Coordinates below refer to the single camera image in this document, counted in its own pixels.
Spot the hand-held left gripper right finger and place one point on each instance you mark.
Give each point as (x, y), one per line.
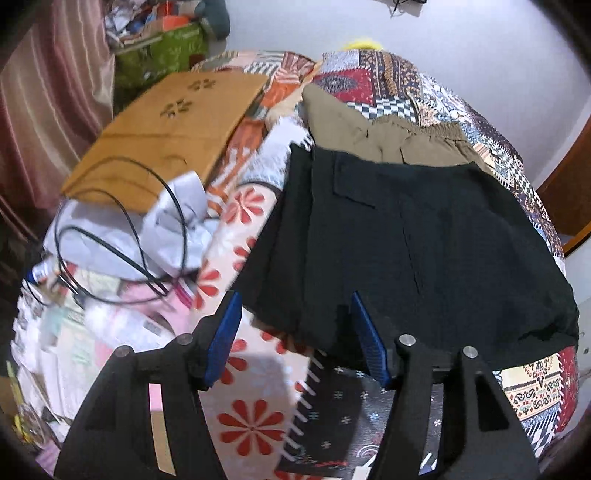
(369, 346)

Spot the bamboo lap desk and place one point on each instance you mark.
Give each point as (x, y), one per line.
(171, 134)

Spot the black pants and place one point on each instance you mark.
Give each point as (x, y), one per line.
(415, 249)

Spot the patchwork printed blanket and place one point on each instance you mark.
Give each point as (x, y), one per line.
(258, 415)

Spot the white crumpled cloth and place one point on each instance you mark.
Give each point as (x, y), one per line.
(161, 230)

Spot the orange box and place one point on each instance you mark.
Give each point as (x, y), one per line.
(174, 21)

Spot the pile of mixed clutter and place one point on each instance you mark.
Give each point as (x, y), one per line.
(134, 21)

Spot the grey plush pillow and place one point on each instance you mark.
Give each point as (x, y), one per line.
(217, 16)

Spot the pile of papers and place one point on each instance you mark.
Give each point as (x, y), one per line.
(69, 337)

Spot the striped pink curtain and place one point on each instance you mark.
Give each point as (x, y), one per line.
(46, 101)

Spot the khaki pants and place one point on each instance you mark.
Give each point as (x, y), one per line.
(415, 138)

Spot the green storage bag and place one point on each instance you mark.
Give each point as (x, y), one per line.
(171, 50)

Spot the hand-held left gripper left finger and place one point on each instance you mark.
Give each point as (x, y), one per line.
(225, 339)

